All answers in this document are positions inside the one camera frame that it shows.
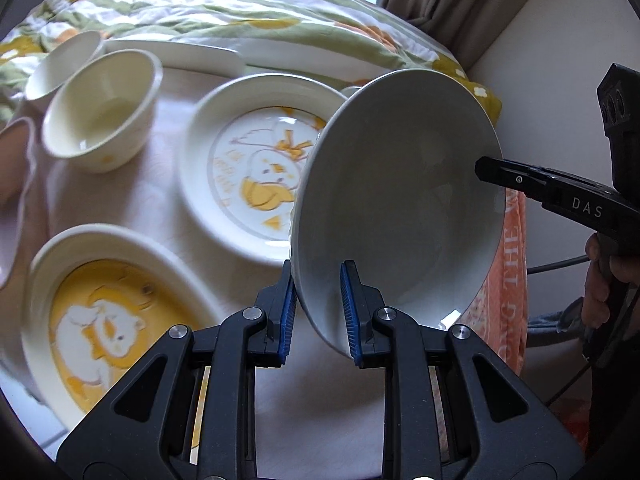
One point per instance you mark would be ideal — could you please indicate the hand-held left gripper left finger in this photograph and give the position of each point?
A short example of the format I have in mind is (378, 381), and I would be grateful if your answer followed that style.
(220, 360)

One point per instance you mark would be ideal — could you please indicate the small cream bowl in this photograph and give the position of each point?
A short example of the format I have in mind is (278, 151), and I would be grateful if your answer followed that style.
(65, 60)

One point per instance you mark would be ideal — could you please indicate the yellow plate with bear print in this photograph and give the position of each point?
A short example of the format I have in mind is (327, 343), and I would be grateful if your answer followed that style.
(100, 320)

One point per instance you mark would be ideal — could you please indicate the short white table rail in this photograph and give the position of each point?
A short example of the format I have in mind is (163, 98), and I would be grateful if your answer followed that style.
(190, 55)

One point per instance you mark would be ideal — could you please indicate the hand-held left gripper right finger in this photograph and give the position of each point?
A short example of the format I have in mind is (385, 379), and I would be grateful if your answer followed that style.
(415, 360)

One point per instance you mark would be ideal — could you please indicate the brown curtain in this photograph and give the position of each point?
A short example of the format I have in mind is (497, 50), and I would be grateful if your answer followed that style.
(450, 0)

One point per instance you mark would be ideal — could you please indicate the large white bowl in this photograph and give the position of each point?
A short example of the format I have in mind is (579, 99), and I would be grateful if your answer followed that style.
(400, 200)

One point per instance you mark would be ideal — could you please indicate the floral blanket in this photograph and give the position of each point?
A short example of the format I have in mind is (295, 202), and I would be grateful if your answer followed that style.
(200, 5)

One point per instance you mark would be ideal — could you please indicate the pink plate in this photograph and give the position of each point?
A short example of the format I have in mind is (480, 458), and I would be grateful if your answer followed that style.
(15, 170)

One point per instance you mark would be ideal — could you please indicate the orange printed towel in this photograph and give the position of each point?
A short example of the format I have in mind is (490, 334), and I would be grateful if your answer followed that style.
(512, 280)

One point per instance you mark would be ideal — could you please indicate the white plate with duck print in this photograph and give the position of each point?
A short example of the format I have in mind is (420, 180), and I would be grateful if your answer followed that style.
(240, 160)

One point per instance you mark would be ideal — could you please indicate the person's right hand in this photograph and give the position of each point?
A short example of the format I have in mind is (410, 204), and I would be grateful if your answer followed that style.
(595, 280)

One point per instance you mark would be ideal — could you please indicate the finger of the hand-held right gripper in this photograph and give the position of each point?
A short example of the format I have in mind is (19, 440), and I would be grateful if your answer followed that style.
(550, 190)

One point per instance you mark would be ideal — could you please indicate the grey clothing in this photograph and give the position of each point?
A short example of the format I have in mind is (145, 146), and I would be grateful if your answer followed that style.
(550, 327)

